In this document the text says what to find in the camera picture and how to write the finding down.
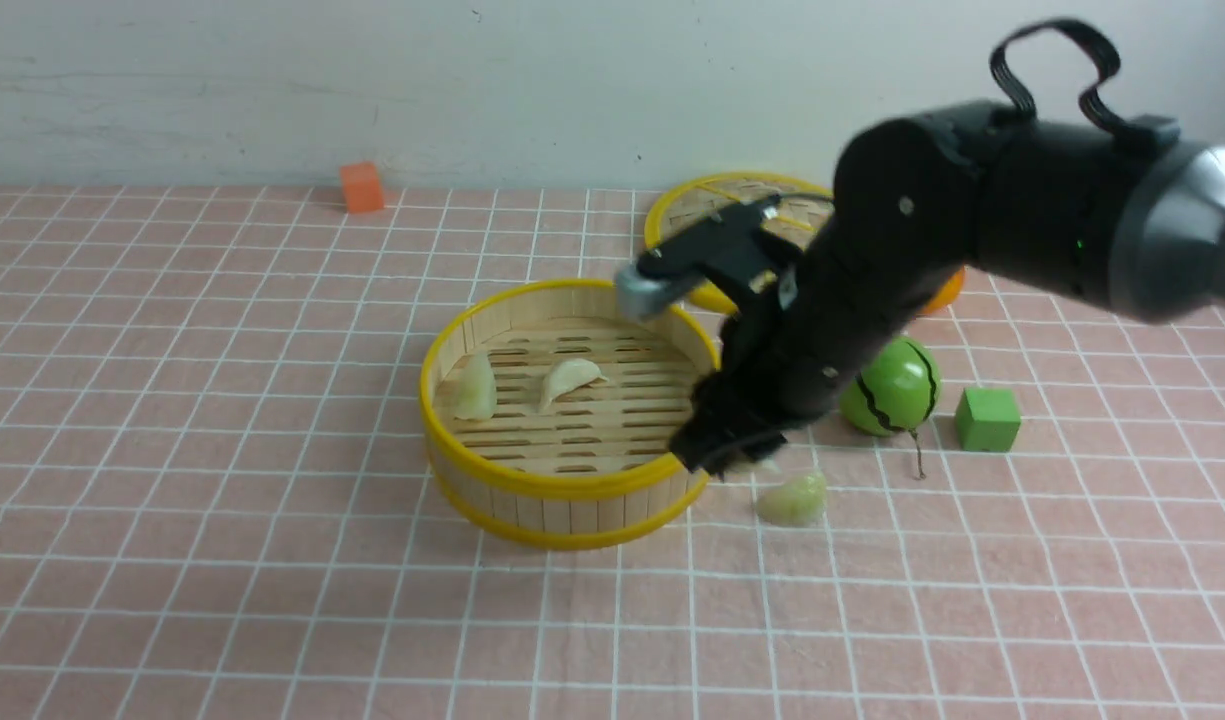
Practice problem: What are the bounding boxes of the pale dumpling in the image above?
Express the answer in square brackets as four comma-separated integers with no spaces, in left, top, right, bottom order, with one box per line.
[452,351,497,421]
[537,358,609,413]

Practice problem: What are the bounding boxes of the green cube block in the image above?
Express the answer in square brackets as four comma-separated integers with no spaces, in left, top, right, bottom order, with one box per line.
[954,387,1022,454]

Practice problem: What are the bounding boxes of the greenish dumpling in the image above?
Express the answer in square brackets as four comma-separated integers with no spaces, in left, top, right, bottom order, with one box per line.
[755,473,831,528]

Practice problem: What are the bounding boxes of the orange cube block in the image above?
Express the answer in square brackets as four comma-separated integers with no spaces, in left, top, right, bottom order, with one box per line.
[339,160,387,214]

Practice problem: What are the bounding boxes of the green toy watermelon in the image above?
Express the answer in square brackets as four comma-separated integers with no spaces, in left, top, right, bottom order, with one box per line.
[839,336,942,480]

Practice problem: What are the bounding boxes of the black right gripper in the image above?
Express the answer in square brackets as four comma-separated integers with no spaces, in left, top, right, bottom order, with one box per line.
[668,284,842,478]

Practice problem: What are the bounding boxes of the bamboo steamer tray yellow rims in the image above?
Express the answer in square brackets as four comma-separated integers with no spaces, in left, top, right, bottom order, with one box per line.
[419,279,720,550]

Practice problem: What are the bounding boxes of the woven steamer lid yellow rim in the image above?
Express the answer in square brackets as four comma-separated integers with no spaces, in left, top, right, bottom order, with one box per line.
[615,170,833,320]

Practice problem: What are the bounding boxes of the orange yellow toy pear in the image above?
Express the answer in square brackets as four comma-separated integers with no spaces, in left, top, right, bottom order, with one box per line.
[919,266,967,316]

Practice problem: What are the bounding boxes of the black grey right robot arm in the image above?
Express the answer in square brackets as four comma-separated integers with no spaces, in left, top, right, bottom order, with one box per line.
[670,102,1225,474]

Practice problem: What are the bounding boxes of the pink checkered tablecloth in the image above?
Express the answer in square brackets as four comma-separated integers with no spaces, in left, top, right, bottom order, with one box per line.
[0,186,1225,719]

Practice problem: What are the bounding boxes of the black right arm cable loop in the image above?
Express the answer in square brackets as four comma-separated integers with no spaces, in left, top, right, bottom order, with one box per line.
[989,17,1183,151]

